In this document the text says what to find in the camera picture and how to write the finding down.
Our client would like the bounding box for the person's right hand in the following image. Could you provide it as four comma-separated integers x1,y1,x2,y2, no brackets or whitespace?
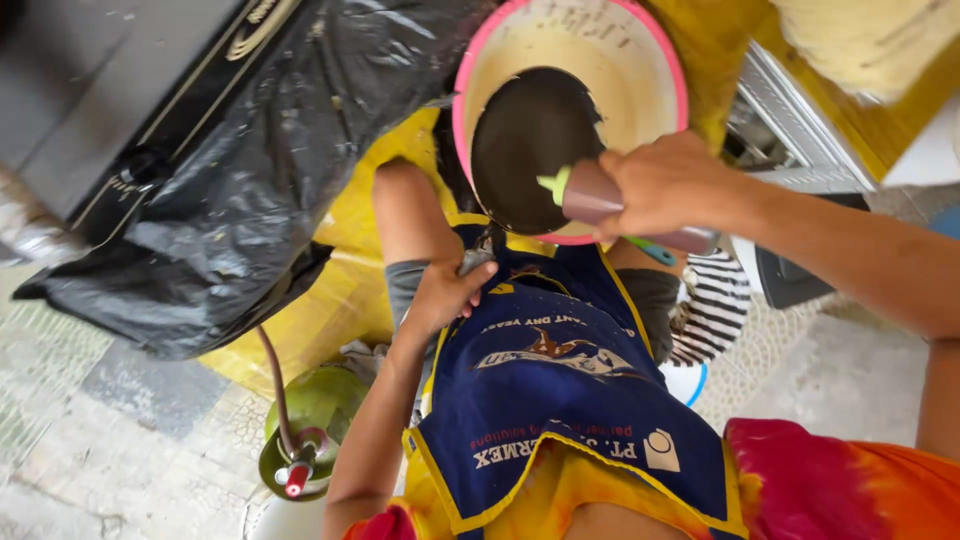
596,130,742,243

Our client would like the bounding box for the person's left hand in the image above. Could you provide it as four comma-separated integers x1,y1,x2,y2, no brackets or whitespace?
407,258,500,340

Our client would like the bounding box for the green silicone spatula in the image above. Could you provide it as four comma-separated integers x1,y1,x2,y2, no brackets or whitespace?
536,166,678,268

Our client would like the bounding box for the black frying pan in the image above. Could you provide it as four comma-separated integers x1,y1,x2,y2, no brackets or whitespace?
457,66,607,277

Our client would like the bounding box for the pink bucket with batter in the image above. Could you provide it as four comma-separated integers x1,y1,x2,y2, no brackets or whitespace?
452,0,690,247

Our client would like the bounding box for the black and white striped cloth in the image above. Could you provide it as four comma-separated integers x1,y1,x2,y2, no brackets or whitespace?
667,249,753,369

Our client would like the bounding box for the black box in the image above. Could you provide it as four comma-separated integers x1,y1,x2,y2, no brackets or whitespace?
753,193,873,310

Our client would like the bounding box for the navy blue apron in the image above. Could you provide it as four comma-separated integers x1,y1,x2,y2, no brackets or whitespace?
401,213,750,540

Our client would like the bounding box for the white and blue lid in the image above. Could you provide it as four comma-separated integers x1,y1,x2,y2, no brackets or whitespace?
658,361,709,408

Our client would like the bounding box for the yellow cabinet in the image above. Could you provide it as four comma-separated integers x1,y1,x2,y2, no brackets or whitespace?
753,3,960,189

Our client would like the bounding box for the yellow plastic sheet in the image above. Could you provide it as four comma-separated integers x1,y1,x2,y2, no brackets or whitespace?
198,0,774,402

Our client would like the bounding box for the cream woven cover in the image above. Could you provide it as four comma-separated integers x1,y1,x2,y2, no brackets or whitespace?
771,0,960,102

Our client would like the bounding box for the black plastic bag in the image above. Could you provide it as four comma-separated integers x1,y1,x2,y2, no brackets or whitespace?
11,0,500,361

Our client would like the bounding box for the green gas cylinder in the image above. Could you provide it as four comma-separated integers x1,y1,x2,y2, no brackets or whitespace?
257,365,370,502

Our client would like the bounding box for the red gas regulator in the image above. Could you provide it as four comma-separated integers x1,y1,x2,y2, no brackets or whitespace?
273,446,318,500

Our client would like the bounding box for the white container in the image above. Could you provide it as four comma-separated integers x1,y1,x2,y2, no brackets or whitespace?
246,495,331,540

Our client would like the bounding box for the black and grey stove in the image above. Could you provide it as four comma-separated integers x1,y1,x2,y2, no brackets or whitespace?
0,0,301,245

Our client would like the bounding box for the metal window frame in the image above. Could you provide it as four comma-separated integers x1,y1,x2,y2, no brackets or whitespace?
721,41,879,198

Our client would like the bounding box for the brown gas hose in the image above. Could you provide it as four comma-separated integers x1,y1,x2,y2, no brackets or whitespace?
256,326,331,460

